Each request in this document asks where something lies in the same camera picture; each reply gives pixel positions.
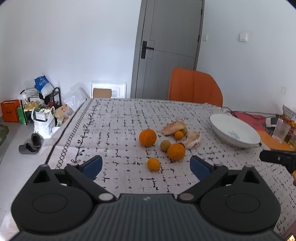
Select large orange front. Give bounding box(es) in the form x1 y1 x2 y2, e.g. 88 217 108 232
166 143 186 161

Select large orange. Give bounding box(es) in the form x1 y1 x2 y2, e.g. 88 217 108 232
166 143 186 161
138 129 157 147

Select small mandarin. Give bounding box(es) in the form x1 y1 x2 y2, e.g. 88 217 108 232
147 158 161 172
174 131 184 141

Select green-brown kiwi front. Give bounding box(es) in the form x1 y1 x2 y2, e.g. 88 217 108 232
160 140 171 152

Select green-brown kiwi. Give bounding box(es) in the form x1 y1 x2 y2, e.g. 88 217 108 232
181 128 188 137
160 140 171 152

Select small mandarin front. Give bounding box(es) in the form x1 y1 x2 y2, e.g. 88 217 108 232
147 158 161 172

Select pomelo piece back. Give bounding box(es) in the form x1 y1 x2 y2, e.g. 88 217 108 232
161 121 186 136

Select green-brown kiwi back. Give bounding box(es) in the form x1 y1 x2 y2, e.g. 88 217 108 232
181 128 188 137

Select clear plastic cup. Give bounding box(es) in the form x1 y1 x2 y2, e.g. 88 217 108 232
273 118 290 144

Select white power adapter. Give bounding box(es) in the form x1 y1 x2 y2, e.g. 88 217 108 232
265 116 278 128

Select red orange table mat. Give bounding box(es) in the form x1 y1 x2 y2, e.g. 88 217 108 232
232 111 294 151

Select white ceramic bowl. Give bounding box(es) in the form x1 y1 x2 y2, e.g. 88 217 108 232
210 114 261 149

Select dark slipper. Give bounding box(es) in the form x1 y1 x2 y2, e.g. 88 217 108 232
31 133 42 149
18 143 39 155

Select white shopping bag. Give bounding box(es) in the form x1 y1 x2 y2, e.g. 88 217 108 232
31 107 55 139

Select green box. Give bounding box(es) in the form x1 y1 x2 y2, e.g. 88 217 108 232
16 107 27 125

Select black metal rack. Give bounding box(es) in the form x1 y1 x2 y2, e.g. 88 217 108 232
18 87 61 125

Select patterned white tablecloth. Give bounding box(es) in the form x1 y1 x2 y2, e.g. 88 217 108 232
45 98 296 239

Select orange gift box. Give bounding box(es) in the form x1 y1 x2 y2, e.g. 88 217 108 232
1 99 20 123

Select clear plastic bag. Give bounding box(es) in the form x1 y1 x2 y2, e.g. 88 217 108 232
64 87 88 111

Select blue white plastic bag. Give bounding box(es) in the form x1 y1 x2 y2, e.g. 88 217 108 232
34 75 54 97

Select white foam packaging with cardboard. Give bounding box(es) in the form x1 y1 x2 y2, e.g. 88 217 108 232
91 82 126 98

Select orange chair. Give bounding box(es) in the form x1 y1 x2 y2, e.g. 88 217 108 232
168 68 223 107

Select grey door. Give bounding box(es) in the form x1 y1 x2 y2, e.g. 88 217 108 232
130 1 205 99

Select black cable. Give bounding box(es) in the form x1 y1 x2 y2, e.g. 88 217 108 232
222 106 278 120

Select white wall switch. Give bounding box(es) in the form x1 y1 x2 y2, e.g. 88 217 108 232
239 33 248 42

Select black door handle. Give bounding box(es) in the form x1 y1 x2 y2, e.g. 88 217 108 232
140 41 154 59

